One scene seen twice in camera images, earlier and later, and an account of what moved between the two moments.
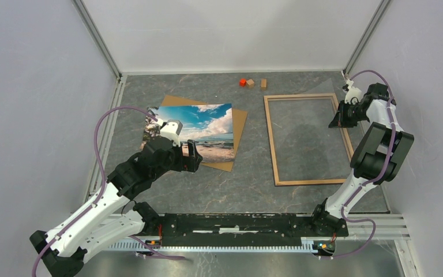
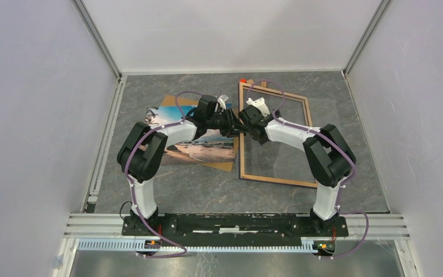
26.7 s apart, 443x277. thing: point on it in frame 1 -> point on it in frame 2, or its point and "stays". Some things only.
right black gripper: [340, 120] -> [265, 115]
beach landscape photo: [210, 126] stays
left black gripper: [190, 163] -> [231, 122]
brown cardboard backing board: [239, 119] stays
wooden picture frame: [346, 152] -> [241, 86]
